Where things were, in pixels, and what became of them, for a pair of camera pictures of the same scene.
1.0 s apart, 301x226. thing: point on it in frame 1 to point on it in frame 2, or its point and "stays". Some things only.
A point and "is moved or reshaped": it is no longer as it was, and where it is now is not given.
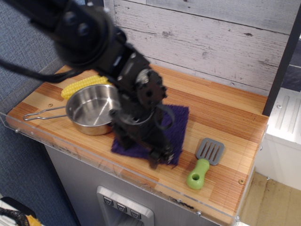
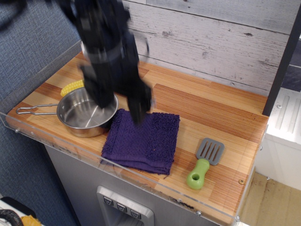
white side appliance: (279, 156) stays
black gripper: (145, 121) to (110, 64)
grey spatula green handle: (209, 151) stays
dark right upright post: (278, 79) stays
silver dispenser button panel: (117, 210) stays
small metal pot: (88, 108) is moved or reshaped
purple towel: (170, 147) is moved or reshaped
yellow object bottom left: (32, 221) stays
